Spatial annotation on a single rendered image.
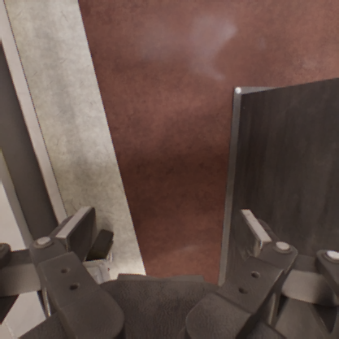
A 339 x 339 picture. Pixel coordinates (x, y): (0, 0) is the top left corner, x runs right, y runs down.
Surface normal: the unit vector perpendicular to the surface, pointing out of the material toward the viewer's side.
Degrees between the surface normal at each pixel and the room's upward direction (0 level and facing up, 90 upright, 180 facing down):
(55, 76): 0
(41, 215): 0
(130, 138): 0
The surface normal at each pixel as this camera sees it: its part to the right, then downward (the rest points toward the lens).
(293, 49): -0.01, 0.25
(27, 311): 0.98, -0.17
